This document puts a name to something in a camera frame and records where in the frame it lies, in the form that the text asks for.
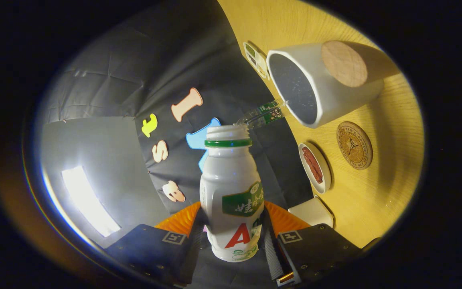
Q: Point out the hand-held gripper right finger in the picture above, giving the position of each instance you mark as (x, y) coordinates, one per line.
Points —
(273, 249)

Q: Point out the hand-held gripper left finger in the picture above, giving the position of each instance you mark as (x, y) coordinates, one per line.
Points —
(191, 253)

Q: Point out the white juice bottle green label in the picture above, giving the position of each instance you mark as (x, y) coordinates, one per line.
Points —
(231, 176)

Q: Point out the round cork coaster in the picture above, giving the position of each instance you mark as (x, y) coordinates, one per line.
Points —
(354, 145)

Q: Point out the clear plastic water bottle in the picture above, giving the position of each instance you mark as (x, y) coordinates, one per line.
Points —
(263, 115)

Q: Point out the cream toaster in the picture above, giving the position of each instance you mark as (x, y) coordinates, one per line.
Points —
(311, 212)

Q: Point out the round beige plate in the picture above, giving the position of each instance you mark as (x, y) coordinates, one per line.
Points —
(325, 174)

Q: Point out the red meat slice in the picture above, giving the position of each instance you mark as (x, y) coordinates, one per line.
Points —
(312, 164)

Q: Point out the ceiling light panel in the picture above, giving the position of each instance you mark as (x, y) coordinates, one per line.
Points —
(90, 200)

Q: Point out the wooden table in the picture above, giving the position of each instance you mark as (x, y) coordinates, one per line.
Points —
(375, 192)

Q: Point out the pale beans heap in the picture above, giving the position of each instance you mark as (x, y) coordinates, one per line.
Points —
(262, 71)

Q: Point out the white divided dish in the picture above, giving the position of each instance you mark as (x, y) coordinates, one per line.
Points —
(261, 60)

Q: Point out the green beans heap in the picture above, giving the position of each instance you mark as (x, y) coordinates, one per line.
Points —
(250, 50)

